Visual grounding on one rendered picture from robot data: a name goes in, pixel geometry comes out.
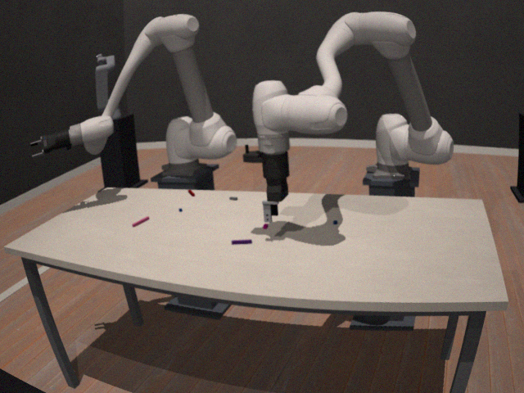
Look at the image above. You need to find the pink rod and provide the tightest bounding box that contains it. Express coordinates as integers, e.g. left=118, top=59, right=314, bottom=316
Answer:
left=132, top=217, right=149, bottom=227

